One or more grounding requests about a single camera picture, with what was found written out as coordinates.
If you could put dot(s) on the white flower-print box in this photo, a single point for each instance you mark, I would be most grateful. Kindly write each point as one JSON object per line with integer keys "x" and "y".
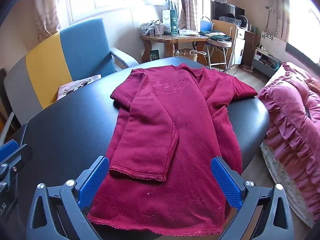
{"x": 273, "y": 43}

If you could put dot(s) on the dark green box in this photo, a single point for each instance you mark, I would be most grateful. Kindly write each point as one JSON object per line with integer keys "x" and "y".
{"x": 154, "y": 55}

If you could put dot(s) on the white folding table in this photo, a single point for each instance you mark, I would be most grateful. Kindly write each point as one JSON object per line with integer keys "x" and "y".
{"x": 220, "y": 44}

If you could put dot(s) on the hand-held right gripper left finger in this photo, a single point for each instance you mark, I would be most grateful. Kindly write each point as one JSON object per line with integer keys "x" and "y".
{"x": 92, "y": 182}

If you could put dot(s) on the loose papers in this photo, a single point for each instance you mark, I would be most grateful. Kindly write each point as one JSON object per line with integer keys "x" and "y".
{"x": 187, "y": 32}

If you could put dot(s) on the pink ruffled bedspread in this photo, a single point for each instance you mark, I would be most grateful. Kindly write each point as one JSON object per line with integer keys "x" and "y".
{"x": 287, "y": 110}

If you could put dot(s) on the floral mattress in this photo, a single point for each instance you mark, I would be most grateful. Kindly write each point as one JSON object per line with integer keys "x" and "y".
{"x": 282, "y": 177}

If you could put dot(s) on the wooden side table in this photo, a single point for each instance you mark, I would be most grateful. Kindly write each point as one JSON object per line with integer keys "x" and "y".
{"x": 162, "y": 38}

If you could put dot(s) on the white cabinet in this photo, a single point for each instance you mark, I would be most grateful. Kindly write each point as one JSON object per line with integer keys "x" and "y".
{"x": 240, "y": 45}

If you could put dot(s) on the black fan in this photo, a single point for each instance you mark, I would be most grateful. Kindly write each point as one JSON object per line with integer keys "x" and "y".
{"x": 242, "y": 21}

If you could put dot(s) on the black monitor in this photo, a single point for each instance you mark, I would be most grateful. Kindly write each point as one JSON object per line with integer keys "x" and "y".
{"x": 226, "y": 11}

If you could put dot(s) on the orange brown blanket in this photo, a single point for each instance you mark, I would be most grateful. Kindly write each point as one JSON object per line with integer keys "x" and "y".
{"x": 313, "y": 85}

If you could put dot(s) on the white gift bag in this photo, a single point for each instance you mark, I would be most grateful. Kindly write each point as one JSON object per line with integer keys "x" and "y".
{"x": 166, "y": 22}

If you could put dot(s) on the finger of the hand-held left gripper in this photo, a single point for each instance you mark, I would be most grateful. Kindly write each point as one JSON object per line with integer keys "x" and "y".
{"x": 8, "y": 150}

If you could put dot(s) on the patterned beige curtain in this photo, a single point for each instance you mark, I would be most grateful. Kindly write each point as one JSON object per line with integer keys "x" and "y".
{"x": 283, "y": 10}
{"x": 188, "y": 2}
{"x": 47, "y": 10}

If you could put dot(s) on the white power strip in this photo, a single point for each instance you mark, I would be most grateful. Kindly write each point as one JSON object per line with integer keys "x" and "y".
{"x": 270, "y": 8}

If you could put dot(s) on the low glass shelf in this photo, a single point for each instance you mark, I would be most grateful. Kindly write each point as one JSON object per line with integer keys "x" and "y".
{"x": 265, "y": 63}

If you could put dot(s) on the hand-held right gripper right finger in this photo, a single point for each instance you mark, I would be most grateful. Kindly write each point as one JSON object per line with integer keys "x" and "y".
{"x": 226, "y": 185}

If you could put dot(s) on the dark green cloth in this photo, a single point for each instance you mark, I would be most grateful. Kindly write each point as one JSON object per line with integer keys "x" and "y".
{"x": 215, "y": 35}

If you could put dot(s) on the grey yellow blue armchair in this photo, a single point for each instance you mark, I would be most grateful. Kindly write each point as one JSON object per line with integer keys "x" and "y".
{"x": 82, "y": 50}

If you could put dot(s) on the dark red long-sleeve sweater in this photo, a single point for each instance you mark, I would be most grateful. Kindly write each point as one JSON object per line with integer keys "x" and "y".
{"x": 175, "y": 130}

